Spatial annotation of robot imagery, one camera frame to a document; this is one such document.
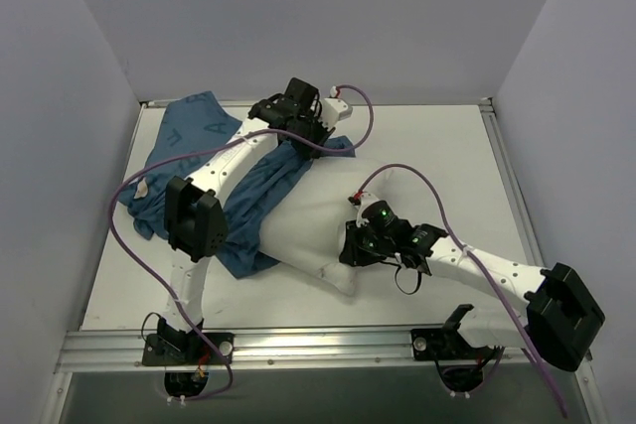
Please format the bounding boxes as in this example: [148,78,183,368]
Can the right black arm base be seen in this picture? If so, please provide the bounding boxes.
[409,304,505,398]

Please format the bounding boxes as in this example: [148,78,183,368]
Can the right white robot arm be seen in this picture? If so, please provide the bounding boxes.
[339,192,605,371]

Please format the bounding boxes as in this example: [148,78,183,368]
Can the aluminium front rail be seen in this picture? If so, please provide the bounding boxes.
[54,319,592,375]

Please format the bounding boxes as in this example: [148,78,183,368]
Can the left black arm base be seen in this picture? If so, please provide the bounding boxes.
[139,312,235,400]

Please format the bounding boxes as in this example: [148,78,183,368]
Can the blue letter-print pillowcase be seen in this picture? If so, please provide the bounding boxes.
[118,89,358,280]

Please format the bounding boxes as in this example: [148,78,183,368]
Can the aluminium rail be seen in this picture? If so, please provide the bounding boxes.
[478,97,545,266]
[54,319,592,375]

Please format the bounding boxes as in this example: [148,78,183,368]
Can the aluminium right side rail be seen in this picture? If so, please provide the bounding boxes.
[478,97,545,266]

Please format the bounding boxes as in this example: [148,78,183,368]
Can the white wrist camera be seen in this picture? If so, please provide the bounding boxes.
[348,191,380,227]
[319,97,353,129]

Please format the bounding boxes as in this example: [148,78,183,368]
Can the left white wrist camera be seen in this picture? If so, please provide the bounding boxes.
[319,97,353,129]

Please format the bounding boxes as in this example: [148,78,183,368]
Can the white pillow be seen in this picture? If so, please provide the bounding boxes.
[259,157,383,296]

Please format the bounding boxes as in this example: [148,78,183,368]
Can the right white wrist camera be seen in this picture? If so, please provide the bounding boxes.
[348,191,380,227]

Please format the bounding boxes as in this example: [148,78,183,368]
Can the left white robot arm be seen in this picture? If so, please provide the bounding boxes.
[157,77,351,363]

